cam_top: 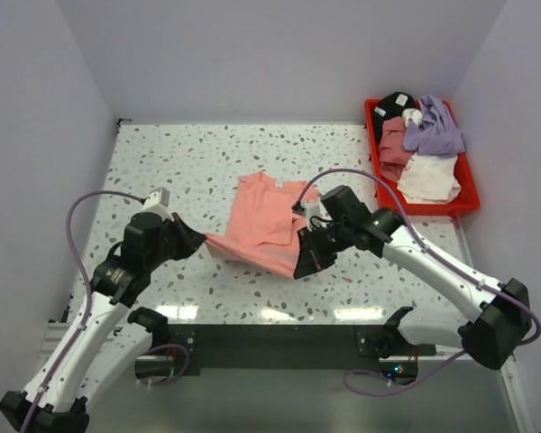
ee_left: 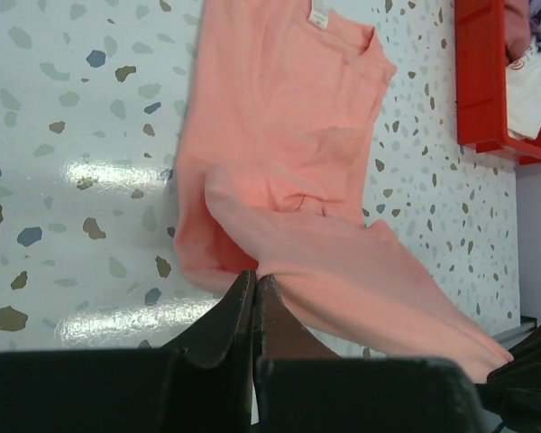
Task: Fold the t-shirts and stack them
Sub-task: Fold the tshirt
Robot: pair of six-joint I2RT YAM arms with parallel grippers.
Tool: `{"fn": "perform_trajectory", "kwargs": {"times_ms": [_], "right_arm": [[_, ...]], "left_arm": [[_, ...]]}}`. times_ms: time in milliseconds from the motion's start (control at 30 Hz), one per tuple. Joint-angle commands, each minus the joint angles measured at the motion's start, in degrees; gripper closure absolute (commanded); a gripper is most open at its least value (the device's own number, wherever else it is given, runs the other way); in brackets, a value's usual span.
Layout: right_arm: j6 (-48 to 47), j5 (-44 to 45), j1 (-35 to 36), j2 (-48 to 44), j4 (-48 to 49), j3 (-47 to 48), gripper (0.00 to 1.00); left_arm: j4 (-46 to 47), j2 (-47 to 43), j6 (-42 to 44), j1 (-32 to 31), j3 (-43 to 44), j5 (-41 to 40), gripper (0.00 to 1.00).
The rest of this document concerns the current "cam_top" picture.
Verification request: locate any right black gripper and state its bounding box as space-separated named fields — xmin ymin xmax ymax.
xmin=295 ymin=220 xmax=353 ymax=280

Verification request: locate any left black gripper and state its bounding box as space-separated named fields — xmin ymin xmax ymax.
xmin=146 ymin=211 xmax=205 ymax=269

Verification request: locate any salmon pink t shirt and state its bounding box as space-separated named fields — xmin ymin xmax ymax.
xmin=206 ymin=171 xmax=319 ymax=279

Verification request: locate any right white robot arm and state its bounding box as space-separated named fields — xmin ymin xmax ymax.
xmin=294 ymin=186 xmax=533 ymax=370

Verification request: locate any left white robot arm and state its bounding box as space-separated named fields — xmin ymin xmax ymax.
xmin=0 ymin=212 xmax=206 ymax=432

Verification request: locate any red plastic bin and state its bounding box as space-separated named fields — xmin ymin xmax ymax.
xmin=364 ymin=98 xmax=481 ymax=217

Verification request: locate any dusty rose t shirt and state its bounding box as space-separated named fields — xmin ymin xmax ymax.
xmin=378 ymin=116 xmax=413 ymax=182

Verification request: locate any white t shirt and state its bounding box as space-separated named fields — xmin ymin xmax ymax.
xmin=396 ymin=107 xmax=462 ymax=204

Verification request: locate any black t shirt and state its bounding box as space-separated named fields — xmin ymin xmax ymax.
xmin=371 ymin=91 xmax=417 ymax=133

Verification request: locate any lavender t shirt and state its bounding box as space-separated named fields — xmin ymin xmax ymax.
xmin=403 ymin=95 xmax=465 ymax=157

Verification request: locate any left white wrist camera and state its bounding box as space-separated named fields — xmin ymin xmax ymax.
xmin=142 ymin=188 xmax=173 ymax=221

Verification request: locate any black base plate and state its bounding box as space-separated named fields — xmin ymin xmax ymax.
xmin=115 ymin=306 xmax=436 ymax=387

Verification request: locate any aluminium frame rail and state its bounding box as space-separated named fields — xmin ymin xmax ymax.
xmin=17 ymin=220 xmax=536 ymax=433

